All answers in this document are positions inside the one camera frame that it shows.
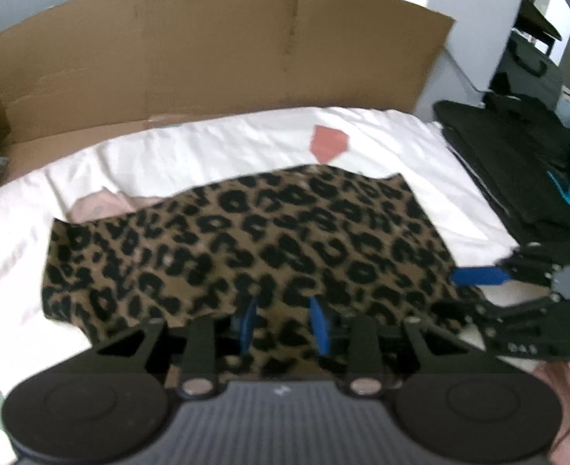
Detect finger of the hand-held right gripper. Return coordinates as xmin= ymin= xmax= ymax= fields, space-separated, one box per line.
xmin=449 ymin=241 xmax=570 ymax=288
xmin=430 ymin=293 xmax=564 ymax=330

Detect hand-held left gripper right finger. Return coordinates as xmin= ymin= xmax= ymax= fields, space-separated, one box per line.
xmin=308 ymin=295 xmax=460 ymax=395

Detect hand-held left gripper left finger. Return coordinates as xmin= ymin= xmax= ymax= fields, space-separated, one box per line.
xmin=93 ymin=298 xmax=260 ymax=395

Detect leopard print garment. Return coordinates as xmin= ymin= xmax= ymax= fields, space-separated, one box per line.
xmin=41 ymin=165 xmax=484 ymax=383

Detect folded black clothes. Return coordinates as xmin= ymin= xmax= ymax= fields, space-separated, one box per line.
xmin=432 ymin=99 xmax=570 ymax=243

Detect cream bear print blanket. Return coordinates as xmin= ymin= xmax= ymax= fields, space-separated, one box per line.
xmin=0 ymin=107 xmax=570 ymax=465

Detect low brown cardboard sheet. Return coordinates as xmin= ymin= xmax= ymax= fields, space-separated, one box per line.
xmin=0 ymin=0 xmax=455 ymax=189

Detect dark grey bag with handle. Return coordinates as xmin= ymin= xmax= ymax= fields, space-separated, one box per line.
xmin=491 ymin=34 xmax=567 ymax=110

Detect white cable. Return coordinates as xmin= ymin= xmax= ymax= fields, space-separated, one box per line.
xmin=447 ymin=53 xmax=489 ymax=95

